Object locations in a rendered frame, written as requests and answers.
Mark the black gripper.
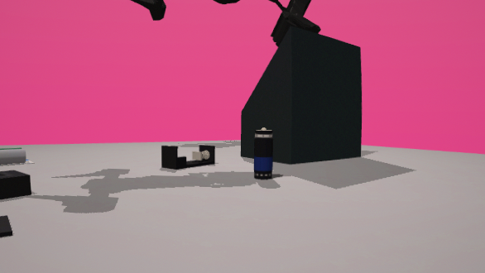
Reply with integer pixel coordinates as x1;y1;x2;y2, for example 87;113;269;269
131;0;166;21

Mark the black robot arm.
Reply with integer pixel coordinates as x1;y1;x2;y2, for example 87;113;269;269
213;0;321;46

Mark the black and blue battery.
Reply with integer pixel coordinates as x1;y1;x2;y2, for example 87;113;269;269
254;127;273;180

